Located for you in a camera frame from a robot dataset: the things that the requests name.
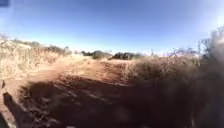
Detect tall dry brown brush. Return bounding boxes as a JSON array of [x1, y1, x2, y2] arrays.
[[122, 29, 224, 128]]

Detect distant row of trees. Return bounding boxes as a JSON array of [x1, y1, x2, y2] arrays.
[[79, 49, 146, 61]]

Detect red dirt track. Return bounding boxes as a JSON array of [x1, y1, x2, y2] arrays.
[[0, 55, 201, 128]]

